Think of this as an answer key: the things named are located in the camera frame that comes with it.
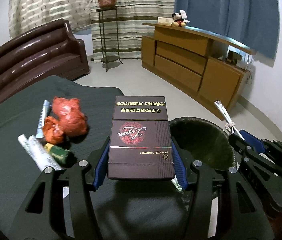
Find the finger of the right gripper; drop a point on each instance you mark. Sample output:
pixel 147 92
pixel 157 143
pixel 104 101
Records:
pixel 240 146
pixel 253 141

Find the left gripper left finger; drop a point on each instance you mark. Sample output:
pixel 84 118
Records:
pixel 63 194

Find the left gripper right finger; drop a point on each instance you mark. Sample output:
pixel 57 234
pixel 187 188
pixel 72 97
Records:
pixel 240 214

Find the dark maroon cigarette box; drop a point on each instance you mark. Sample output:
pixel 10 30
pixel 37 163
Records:
pixel 140 142

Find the black trash bin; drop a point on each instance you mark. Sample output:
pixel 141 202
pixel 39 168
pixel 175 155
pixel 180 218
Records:
pixel 205 141

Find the white rolled paper tube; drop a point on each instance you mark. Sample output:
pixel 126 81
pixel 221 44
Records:
pixel 42 157

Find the dark green small bottle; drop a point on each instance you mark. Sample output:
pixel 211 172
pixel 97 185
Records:
pixel 63 156

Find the yellow green snack wrapper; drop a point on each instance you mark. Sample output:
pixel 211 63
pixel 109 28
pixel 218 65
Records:
pixel 176 184

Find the dark grey table cloth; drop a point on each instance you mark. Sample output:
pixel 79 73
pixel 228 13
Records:
pixel 18 172

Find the light blue toothpaste tube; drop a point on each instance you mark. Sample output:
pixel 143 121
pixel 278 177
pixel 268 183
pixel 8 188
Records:
pixel 44 113

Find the small orange crumpled bag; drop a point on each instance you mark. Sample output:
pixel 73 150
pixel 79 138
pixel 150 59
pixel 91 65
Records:
pixel 53 131

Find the white router on cabinet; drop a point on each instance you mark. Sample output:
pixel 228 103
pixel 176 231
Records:
pixel 239 59

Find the large red crumpled bag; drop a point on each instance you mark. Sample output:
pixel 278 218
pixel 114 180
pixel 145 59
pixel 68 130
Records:
pixel 70 117

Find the wooden TV cabinet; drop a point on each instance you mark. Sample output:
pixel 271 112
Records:
pixel 197 62

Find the blue curtain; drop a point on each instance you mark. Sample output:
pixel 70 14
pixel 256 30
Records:
pixel 254 23

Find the Mickey Mouse plush toy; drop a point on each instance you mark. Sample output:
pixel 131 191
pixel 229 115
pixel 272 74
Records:
pixel 178 21

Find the beige tissue box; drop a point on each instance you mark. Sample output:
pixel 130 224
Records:
pixel 165 20

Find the dark brown leather sofa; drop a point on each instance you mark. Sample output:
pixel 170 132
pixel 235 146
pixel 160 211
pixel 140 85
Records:
pixel 46 50

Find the striped beige curtain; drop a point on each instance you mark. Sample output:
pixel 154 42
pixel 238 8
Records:
pixel 132 16

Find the black metal plant stand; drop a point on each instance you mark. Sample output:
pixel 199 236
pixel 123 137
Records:
pixel 109 36

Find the patterned sheer curtain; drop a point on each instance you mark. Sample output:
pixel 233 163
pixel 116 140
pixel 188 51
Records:
pixel 25 15

